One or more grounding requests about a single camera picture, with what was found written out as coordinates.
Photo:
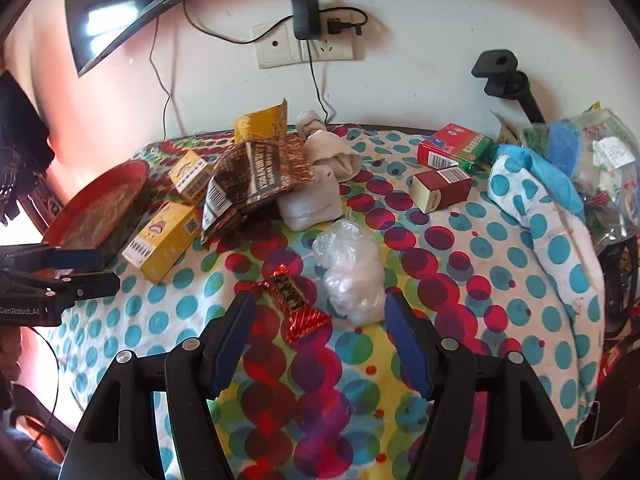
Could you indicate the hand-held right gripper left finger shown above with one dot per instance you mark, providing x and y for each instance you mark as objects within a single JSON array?
[{"x": 235, "y": 340}]

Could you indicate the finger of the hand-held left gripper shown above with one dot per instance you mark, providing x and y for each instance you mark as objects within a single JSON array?
[
  {"x": 70, "y": 257},
  {"x": 95, "y": 284}
]

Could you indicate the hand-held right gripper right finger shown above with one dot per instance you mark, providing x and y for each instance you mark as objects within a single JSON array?
[{"x": 407, "y": 345}]

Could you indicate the red round tray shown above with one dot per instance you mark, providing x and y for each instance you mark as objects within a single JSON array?
[{"x": 95, "y": 215}]

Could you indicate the red candy wrapper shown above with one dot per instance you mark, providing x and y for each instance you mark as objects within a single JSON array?
[{"x": 295, "y": 300}]

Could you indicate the yellow cartoon box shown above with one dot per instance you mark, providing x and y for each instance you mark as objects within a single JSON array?
[
  {"x": 187, "y": 175},
  {"x": 165, "y": 245}
]

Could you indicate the clear plastic bag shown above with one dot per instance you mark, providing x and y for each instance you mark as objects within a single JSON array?
[{"x": 350, "y": 270}]

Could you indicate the brown snack packet with barcode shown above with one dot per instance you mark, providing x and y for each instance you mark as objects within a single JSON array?
[{"x": 240, "y": 195}]

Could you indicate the cream white sock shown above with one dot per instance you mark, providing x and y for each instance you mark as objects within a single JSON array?
[{"x": 335, "y": 155}]

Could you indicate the yellow snack packet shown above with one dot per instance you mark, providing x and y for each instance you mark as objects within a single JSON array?
[{"x": 260, "y": 122}]

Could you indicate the small white sock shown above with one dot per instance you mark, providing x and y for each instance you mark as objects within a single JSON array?
[{"x": 310, "y": 122}]

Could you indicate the person's left forearm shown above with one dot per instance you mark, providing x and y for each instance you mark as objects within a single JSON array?
[{"x": 7, "y": 355}]

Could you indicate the colourful dotted tablecloth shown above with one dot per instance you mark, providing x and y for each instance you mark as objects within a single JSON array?
[{"x": 440, "y": 270}]

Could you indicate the dark hanging clothes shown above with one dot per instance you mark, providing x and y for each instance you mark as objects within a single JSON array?
[{"x": 20, "y": 125}]

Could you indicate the dark red box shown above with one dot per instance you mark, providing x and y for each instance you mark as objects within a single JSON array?
[{"x": 445, "y": 185}]

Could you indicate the red and green box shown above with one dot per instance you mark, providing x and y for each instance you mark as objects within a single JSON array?
[{"x": 455, "y": 147}]

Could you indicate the blue cloth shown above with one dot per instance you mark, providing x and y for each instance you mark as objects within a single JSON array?
[{"x": 545, "y": 170}]

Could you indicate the black curved monitor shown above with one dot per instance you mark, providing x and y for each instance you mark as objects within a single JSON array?
[{"x": 115, "y": 15}]

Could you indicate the clear bag of odds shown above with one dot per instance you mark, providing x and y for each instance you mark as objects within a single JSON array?
[{"x": 600, "y": 160}]

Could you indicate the black plug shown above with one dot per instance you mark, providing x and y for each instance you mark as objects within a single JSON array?
[{"x": 342, "y": 26}]

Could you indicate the black power adapter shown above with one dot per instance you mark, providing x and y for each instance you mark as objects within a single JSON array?
[{"x": 306, "y": 15}]

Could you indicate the black clamp mount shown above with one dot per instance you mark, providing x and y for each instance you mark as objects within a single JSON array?
[{"x": 500, "y": 72}]

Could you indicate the white wall socket plate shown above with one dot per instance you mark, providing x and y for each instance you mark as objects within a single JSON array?
[{"x": 272, "y": 52}]

